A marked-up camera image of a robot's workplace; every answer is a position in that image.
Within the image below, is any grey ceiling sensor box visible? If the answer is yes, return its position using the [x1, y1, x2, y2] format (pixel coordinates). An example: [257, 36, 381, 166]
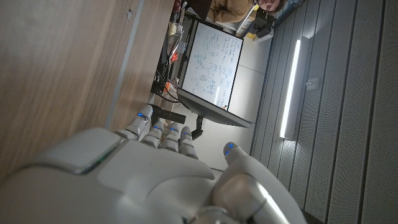
[305, 77, 321, 91]

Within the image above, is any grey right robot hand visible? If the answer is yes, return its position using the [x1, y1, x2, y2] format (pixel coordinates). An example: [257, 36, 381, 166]
[0, 104, 308, 224]

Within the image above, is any person in brown jacket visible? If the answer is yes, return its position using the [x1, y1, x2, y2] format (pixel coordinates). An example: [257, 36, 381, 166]
[206, 0, 289, 24]

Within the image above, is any whiteboard with writing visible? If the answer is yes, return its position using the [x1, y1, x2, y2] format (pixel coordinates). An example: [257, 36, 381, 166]
[178, 17, 245, 112]

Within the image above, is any long ceiling light strip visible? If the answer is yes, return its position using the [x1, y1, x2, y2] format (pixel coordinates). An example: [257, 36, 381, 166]
[279, 39, 302, 140]

